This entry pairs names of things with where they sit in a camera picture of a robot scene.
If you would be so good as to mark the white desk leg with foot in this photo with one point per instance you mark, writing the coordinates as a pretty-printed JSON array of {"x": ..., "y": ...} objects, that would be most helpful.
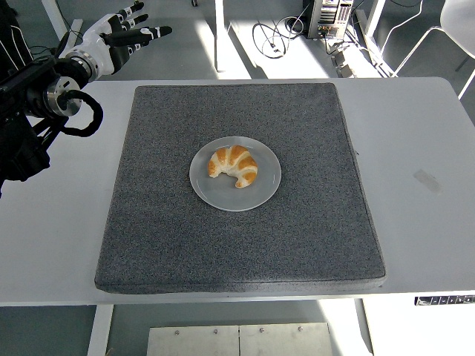
[{"x": 55, "y": 15}]

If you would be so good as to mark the grey speckled mat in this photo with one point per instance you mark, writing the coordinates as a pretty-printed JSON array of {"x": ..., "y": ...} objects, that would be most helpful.
[{"x": 241, "y": 244}]

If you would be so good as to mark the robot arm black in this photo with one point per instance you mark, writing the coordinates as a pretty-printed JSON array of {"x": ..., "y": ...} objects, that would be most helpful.
[{"x": 18, "y": 148}]

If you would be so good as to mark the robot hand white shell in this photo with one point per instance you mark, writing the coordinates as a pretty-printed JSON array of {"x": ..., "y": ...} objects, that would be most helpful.
[{"x": 98, "y": 42}]

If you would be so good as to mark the white table leg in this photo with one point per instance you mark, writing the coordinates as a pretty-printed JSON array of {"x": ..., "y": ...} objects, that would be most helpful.
[
  {"x": 99, "y": 330},
  {"x": 364, "y": 330}
]

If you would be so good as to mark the white floor power strip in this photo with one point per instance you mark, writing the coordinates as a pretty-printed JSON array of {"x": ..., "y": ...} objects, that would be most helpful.
[{"x": 345, "y": 63}]

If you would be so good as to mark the black bag with white trim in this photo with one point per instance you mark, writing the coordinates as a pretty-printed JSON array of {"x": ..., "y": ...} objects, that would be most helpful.
[{"x": 13, "y": 44}]

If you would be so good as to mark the white upright post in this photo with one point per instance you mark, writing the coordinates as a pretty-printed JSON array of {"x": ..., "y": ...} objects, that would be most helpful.
[{"x": 220, "y": 37}]

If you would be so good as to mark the croissant bread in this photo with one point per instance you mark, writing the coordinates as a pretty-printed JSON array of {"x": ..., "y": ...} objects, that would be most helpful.
[{"x": 241, "y": 163}]

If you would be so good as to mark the white desk frame leg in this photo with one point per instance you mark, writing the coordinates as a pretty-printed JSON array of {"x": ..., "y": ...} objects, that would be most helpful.
[{"x": 375, "y": 41}]

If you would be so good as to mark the computer tower case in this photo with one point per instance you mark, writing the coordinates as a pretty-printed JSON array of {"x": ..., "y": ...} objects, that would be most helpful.
[{"x": 328, "y": 16}]

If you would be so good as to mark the grey metal plate with screws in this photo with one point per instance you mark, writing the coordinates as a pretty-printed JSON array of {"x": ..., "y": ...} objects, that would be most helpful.
[{"x": 237, "y": 341}]

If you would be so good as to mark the white chair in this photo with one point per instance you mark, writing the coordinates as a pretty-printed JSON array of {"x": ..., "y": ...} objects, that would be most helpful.
[{"x": 458, "y": 22}]

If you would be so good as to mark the power strip under table edge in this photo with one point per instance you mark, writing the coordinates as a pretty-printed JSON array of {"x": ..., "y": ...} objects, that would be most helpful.
[{"x": 445, "y": 300}]

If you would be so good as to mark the round grey-white plate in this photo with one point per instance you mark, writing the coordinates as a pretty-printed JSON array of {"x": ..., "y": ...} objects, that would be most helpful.
[{"x": 230, "y": 198}]

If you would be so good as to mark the clear tape strip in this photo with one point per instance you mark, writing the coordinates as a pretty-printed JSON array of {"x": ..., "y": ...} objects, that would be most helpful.
[{"x": 428, "y": 181}]

